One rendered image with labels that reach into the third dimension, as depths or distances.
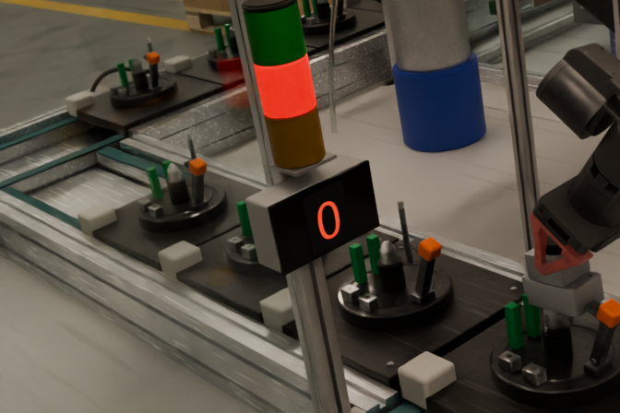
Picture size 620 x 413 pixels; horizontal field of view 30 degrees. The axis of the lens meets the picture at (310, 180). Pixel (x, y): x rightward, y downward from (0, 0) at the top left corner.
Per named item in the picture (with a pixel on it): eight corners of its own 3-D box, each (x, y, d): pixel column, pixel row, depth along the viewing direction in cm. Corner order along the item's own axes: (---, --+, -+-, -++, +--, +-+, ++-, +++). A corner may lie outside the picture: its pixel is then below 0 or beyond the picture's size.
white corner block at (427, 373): (460, 394, 123) (456, 361, 122) (430, 414, 121) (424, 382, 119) (430, 379, 127) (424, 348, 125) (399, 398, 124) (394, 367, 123)
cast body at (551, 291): (605, 299, 115) (595, 236, 113) (578, 318, 113) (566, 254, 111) (541, 282, 122) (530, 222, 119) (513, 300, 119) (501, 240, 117)
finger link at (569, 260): (501, 254, 114) (538, 198, 107) (548, 226, 118) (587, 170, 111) (548, 305, 112) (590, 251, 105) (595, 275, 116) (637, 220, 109)
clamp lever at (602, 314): (611, 362, 115) (627, 308, 111) (598, 371, 114) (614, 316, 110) (583, 341, 118) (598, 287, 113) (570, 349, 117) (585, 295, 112)
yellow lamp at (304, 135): (337, 153, 108) (327, 104, 106) (294, 172, 106) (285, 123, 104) (304, 144, 112) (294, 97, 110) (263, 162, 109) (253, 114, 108)
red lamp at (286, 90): (327, 103, 106) (318, 53, 104) (285, 122, 104) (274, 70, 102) (294, 96, 110) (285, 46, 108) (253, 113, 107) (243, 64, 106)
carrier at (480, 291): (540, 301, 138) (529, 206, 133) (391, 395, 125) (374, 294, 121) (403, 251, 156) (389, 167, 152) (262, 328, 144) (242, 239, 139)
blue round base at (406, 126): (504, 128, 215) (494, 52, 210) (444, 159, 207) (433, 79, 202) (445, 115, 227) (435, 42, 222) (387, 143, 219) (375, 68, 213)
